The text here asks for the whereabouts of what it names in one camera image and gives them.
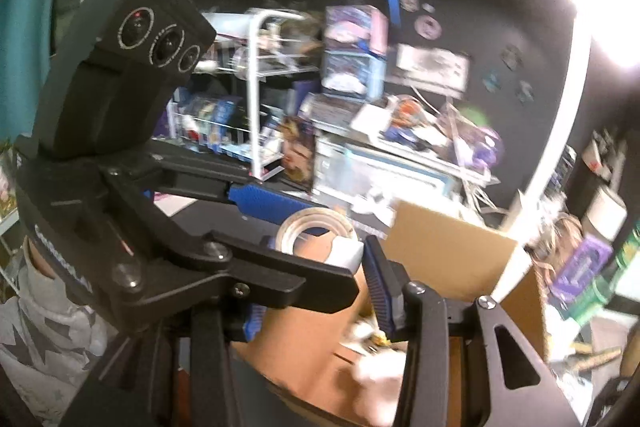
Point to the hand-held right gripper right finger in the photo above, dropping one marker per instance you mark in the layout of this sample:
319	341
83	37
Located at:
377	292

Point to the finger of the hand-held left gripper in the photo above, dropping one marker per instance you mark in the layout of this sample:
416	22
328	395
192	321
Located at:
280	277
265	203

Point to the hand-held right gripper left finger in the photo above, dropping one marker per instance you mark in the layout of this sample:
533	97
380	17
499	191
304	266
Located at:
254	322

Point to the white tape roll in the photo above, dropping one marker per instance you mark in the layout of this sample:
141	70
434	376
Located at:
312	221

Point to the cardboard box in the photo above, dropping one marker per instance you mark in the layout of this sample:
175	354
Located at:
450	252

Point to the grey plush toy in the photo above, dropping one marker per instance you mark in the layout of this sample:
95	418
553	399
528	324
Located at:
375	377

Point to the person's left forearm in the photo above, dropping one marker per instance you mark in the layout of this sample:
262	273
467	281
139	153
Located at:
40	332

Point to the floral phone case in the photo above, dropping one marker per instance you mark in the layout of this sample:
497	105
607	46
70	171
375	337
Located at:
298	152

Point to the clear printed display box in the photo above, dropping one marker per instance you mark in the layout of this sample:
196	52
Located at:
330	177

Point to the teal curtain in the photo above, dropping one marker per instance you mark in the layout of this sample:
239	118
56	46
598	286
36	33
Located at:
30	32

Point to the blue framed picture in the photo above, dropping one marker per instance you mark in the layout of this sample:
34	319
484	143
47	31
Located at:
395	169

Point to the white power adapter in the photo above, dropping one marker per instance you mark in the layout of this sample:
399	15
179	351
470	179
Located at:
369	117

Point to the purple clear globe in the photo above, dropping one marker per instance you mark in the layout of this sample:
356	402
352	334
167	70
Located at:
482	147

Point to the pink cartoon box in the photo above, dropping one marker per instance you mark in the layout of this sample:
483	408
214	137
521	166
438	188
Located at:
355	29

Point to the purple box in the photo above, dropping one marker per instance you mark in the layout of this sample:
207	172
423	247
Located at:
582	269

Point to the green glass bottle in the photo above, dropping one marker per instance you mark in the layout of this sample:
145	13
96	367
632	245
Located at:
607	277

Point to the round portrait sticker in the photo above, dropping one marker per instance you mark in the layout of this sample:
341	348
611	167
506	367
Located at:
428	27

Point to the white cylinder bottle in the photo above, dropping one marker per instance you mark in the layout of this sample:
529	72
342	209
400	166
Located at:
605	212

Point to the white desk lamp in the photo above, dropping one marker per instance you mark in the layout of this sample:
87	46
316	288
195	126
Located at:
560	122

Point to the wall power outlet panel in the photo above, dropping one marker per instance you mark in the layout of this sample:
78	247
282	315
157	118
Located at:
432	67

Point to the small wall sticker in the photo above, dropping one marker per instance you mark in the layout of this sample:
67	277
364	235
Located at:
492	82
510	57
525	89

